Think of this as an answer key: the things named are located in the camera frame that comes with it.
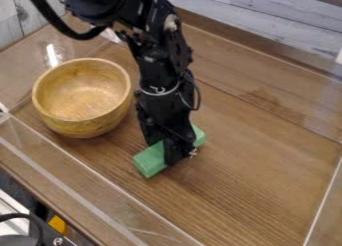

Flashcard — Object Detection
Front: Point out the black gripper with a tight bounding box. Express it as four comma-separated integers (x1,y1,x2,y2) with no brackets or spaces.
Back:
135,84,196,166

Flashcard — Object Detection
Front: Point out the green rectangular block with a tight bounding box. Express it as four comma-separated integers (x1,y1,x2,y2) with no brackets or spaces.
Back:
133,126,207,178

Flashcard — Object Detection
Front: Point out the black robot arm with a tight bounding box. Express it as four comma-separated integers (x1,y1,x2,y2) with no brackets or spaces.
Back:
31,0,202,165

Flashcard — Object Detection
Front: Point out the brown wooden bowl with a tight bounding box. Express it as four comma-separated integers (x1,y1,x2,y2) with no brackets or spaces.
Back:
32,58,132,138

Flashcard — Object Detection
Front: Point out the clear acrylic front barrier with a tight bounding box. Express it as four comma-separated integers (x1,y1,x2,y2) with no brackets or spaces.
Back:
0,103,204,246

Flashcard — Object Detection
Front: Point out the yellow black device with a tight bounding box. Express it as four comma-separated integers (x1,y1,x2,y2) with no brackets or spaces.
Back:
45,215,79,246

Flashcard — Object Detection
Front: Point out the clear acrylic corner bracket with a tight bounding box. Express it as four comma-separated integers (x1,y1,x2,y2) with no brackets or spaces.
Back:
100,28,123,44

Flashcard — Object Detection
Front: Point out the black cable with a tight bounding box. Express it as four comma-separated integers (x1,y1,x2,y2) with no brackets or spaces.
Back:
0,213,45,246

